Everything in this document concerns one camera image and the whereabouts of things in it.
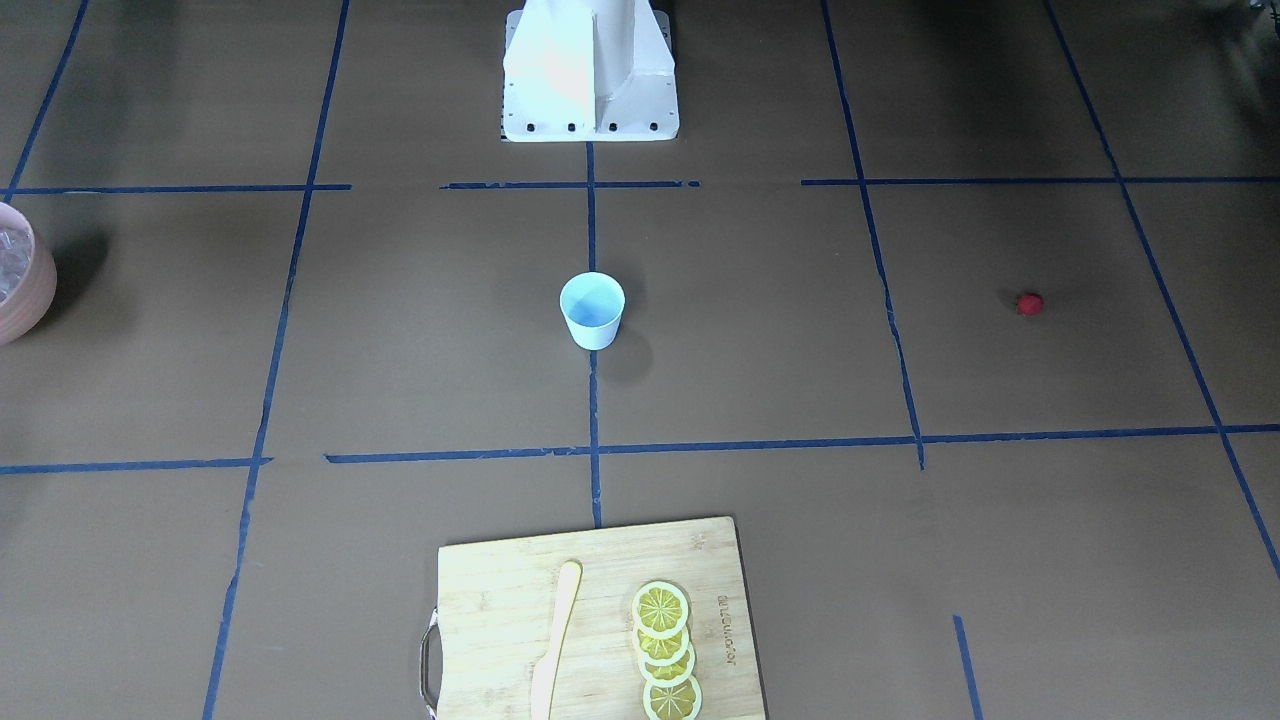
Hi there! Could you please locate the lemon slice bottom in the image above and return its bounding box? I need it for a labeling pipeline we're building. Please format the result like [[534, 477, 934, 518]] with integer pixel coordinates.
[[643, 676, 703, 720]]

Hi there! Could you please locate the lemon slice top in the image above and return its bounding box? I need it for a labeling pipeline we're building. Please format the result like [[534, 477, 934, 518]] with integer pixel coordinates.
[[630, 580, 690, 639]]

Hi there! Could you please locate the clear ice cubes pile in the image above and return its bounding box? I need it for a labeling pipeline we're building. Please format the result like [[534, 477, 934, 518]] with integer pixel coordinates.
[[0, 225, 35, 302]]

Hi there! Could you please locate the bamboo cutting board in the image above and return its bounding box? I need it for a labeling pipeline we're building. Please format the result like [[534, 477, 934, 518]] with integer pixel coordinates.
[[421, 518, 765, 719]]

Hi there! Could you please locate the light blue paper cup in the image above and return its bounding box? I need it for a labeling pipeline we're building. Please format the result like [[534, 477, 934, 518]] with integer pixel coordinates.
[[559, 272, 626, 351]]

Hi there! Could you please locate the yellow plastic knife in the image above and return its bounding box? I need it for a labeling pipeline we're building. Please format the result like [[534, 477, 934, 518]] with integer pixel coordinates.
[[529, 560, 582, 719]]

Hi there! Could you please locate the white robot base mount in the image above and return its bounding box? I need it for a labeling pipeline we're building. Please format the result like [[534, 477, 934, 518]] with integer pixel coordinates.
[[500, 1, 680, 143]]

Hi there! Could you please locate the pink bowl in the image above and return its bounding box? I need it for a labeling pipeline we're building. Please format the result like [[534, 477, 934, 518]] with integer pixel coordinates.
[[1, 202, 58, 345]]

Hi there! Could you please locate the red strawberry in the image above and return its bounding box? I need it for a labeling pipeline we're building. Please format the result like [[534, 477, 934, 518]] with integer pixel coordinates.
[[1015, 292, 1046, 316]]

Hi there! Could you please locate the lemon slice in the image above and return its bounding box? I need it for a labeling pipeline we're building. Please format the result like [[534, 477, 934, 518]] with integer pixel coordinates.
[[630, 580, 690, 639], [639, 647, 698, 688], [643, 676, 703, 720], [634, 626, 690, 667]]

